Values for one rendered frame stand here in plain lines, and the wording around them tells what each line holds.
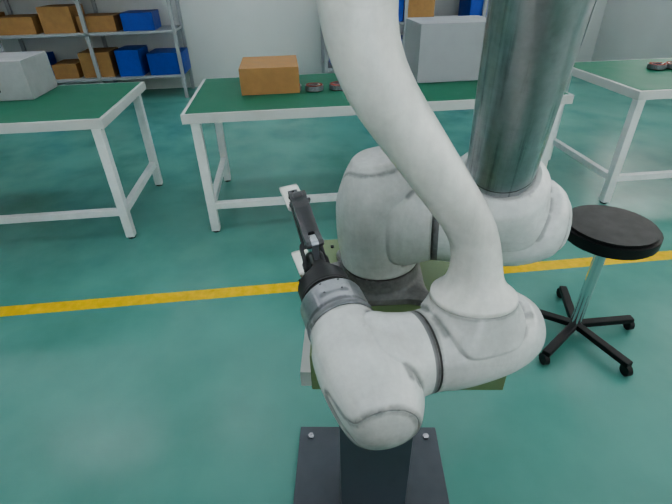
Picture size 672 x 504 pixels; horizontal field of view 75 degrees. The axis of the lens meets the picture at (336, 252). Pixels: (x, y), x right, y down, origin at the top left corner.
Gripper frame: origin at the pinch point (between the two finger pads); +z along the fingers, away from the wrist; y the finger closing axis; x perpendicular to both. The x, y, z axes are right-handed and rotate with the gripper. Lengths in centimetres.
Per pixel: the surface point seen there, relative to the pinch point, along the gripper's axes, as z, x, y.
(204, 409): 46, 39, -103
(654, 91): 129, -239, -57
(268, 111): 172, -21, -41
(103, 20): 566, 99, -39
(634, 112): 132, -233, -69
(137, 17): 556, 60, -39
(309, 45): 568, -144, -103
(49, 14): 578, 154, -27
